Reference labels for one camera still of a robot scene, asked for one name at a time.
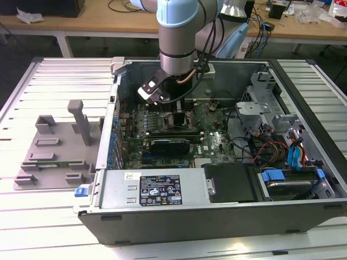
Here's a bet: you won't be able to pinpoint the metal socket cover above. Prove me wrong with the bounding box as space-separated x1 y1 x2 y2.
189 103 211 126

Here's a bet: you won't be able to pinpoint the orange yellow wire bundle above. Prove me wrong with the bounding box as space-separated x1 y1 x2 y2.
253 140 290 165

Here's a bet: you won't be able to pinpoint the black graphics card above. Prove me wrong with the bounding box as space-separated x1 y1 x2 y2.
149 138 191 155

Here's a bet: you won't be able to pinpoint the copper coloured cable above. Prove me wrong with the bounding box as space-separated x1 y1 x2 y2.
176 69 196 85

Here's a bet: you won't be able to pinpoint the silver power supply unit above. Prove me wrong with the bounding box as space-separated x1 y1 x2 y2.
98 167 211 210

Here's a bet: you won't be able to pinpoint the green motherboard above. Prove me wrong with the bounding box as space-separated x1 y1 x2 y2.
118 101 241 170

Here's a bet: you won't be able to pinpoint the black device on desk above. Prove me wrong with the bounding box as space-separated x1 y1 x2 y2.
267 2 286 20

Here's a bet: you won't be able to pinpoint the CPU socket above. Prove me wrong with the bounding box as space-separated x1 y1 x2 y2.
162 110 192 132

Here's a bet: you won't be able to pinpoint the grey metal drive cage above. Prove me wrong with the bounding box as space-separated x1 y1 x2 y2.
234 70 303 141

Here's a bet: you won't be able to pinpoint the open black PC case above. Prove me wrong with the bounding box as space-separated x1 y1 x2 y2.
73 56 347 246

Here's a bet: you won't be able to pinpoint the hard disk in blue carrier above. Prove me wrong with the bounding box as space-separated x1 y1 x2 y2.
259 167 325 202

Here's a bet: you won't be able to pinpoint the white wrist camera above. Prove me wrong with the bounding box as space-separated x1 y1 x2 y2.
137 69 166 106

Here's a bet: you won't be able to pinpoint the crumpled white plastic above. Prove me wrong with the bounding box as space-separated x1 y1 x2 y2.
15 6 44 25

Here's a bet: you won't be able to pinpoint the black plastic shroud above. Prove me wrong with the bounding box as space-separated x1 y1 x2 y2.
202 163 257 204

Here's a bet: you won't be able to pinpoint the clear plastic bags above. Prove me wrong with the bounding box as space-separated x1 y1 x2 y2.
295 4 327 24

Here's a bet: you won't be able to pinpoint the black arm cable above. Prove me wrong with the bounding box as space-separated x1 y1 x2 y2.
189 15 226 90

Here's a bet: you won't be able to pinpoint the grey parts rack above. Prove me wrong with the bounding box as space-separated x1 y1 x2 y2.
13 99 105 192

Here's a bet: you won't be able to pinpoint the light wooden desk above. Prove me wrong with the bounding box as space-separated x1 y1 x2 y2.
0 8 347 59

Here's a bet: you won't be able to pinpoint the large black box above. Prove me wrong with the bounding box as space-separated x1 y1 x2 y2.
0 0 87 18

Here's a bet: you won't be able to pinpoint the blue case latch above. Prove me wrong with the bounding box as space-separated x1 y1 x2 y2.
74 184 91 198

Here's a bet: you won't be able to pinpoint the grey case latch handle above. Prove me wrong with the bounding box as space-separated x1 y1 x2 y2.
111 56 128 75

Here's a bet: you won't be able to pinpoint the blue flat wire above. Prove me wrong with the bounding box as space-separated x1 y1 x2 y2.
295 138 307 171
287 146 299 170

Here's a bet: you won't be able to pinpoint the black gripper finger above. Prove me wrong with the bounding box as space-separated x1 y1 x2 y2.
173 101 188 127

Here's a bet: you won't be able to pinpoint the red white package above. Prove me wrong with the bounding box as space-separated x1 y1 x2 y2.
326 0 347 28

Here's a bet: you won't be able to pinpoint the black cable bundle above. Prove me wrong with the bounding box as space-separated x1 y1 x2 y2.
229 135 258 164

